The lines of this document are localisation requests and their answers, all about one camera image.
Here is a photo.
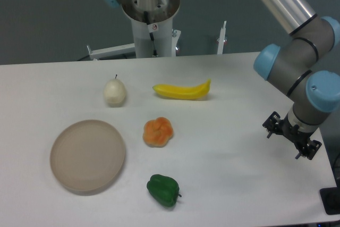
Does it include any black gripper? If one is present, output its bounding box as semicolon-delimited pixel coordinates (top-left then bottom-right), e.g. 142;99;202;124
262;111;322;160

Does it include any yellow banana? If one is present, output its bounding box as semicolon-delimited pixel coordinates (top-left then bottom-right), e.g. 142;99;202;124
152;79;211;100

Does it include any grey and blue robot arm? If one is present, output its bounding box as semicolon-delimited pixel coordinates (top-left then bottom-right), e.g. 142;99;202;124
104;0;339;159

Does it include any black box at table edge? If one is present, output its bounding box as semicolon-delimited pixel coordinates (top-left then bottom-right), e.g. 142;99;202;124
319;187;339;215

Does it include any orange bread roll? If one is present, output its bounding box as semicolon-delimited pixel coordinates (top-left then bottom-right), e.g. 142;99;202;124
142;117;174;147

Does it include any green bell pepper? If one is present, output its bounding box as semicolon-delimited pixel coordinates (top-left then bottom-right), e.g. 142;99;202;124
147;174;182;208

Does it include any white pear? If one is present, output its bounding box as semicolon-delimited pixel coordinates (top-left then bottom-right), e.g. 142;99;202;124
103;75;127;106

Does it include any beige round plate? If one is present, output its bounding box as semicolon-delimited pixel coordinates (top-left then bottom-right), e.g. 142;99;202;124
50;120;125;196

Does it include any white metal bracket right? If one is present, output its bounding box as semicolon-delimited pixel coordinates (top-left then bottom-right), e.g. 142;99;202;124
217;21;227;55

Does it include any white metal bracket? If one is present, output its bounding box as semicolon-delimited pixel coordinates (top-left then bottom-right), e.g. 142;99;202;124
217;21;227;55
87;43;135;60

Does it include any white metal bracket left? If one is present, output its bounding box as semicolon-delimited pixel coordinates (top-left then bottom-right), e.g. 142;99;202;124
87;43;135;60

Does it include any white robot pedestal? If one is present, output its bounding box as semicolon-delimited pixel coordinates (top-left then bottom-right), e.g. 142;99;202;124
122;0;181;58

